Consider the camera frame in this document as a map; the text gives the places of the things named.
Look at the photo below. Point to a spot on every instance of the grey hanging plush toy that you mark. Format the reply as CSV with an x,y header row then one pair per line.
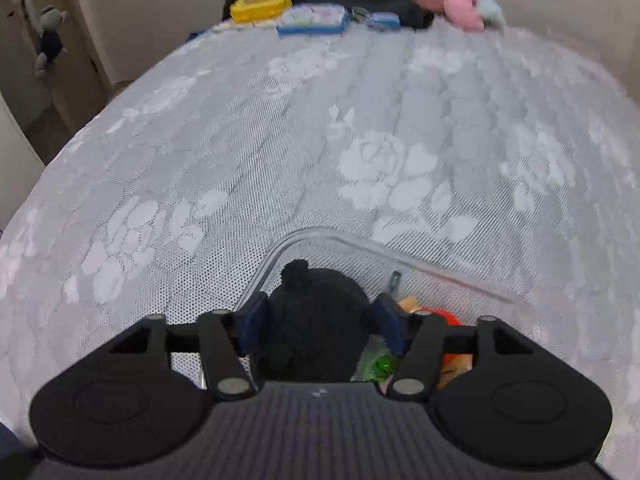
x,y
50,35

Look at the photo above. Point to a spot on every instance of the dark blue cloth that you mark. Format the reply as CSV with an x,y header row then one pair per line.
x,y
196,35

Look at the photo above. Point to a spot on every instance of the small blue clip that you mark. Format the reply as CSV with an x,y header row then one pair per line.
x,y
382,21

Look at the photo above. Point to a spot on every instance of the clear glass container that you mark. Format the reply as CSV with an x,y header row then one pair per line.
x,y
320,232

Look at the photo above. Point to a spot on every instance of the yellow round container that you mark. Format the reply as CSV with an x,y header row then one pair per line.
x,y
260,5

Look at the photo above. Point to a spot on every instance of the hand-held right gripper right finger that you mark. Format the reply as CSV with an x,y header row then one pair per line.
x,y
390,322

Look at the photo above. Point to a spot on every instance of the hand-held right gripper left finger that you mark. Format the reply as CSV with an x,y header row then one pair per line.
x,y
255,325

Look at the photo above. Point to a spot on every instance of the black plush cat toy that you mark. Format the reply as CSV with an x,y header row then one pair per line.
x,y
310,320

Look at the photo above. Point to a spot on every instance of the wooden door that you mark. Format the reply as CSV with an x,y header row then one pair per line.
x,y
80,25

